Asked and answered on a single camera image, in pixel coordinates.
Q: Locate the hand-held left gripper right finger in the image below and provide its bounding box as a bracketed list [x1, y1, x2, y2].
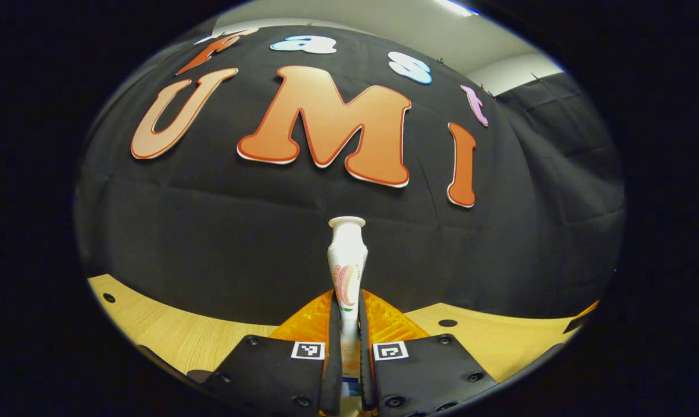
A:
[358, 290, 497, 415]

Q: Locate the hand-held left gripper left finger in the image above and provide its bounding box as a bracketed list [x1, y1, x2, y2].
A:
[202, 290, 344, 415]

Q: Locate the white toothpaste tube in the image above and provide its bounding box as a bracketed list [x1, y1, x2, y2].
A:
[327, 216, 368, 397]

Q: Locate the wooden desktop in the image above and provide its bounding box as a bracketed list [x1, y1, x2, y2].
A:
[87, 274, 600, 417]

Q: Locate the black backdrop cloth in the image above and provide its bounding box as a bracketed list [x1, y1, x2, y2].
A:
[74, 23, 626, 328]

